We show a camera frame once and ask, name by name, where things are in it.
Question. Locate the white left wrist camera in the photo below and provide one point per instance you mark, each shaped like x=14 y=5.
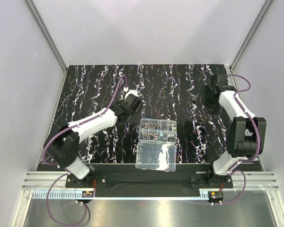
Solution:
x=130 y=92

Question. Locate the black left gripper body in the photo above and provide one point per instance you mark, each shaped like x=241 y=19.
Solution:
x=124 y=116

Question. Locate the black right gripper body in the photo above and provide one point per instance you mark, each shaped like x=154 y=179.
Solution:
x=204 y=95

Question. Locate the grey cable duct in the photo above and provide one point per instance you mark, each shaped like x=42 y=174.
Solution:
x=101 y=194

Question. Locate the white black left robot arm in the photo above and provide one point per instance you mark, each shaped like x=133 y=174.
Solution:
x=63 y=144

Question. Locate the clear plastic organizer box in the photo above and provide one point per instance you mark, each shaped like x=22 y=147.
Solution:
x=154 y=152

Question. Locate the aluminium frame profile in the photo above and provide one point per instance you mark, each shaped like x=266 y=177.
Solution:
x=43 y=28

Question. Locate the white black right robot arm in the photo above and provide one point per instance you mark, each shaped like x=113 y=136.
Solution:
x=246 y=136

